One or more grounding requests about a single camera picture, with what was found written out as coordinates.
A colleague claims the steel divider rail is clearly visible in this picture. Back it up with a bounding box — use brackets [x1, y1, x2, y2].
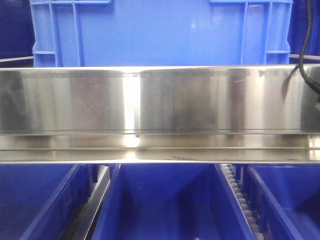
[62, 165, 111, 240]

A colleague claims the black cable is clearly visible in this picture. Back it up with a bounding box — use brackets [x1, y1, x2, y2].
[298, 0, 320, 95]

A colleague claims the lower blue bin left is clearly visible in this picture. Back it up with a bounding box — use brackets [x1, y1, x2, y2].
[0, 164, 98, 240]

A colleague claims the lower blue bin centre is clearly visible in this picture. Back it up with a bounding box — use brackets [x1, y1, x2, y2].
[92, 163, 254, 240]

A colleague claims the steel shelf front rail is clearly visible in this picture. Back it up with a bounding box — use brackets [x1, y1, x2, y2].
[0, 65, 320, 164]

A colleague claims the white roller track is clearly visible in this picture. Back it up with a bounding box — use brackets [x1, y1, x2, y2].
[220, 163, 265, 240]

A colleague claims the large blue bin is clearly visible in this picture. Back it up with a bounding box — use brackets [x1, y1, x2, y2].
[30, 0, 293, 67]

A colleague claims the lower blue bin right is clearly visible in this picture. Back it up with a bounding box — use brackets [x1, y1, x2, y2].
[245, 164, 320, 240]

